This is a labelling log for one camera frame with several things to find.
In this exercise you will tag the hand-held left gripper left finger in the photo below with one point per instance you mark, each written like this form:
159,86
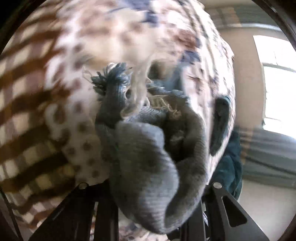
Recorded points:
76,208

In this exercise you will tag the brown checkered blanket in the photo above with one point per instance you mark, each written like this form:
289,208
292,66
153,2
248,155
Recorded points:
27,111

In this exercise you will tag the bright window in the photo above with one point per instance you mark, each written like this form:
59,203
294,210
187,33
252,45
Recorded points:
278,85

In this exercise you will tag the grey striped curtain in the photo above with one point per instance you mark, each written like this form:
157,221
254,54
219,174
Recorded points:
266,155

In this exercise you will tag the dark teal cloth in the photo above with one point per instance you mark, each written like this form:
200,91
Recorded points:
229,164

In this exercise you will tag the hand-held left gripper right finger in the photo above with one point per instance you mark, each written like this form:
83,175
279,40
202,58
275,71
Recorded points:
215,208

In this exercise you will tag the patterned white bed sheet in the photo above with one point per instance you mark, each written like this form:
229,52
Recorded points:
143,51

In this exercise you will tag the grey knitted sock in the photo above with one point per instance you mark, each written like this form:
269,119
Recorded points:
148,148

